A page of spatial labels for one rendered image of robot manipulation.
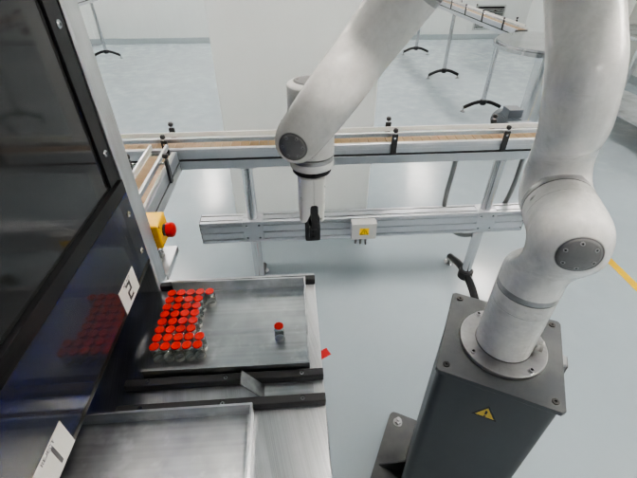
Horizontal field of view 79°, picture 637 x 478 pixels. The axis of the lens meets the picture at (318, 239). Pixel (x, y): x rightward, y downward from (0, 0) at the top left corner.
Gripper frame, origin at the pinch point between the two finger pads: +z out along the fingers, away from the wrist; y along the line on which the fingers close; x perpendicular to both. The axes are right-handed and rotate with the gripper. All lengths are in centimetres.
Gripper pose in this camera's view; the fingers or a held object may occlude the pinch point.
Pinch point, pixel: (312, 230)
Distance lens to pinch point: 84.7
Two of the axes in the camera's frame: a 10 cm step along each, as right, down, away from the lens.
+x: 10.0, -0.5, 0.7
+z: 0.0, 7.9, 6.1
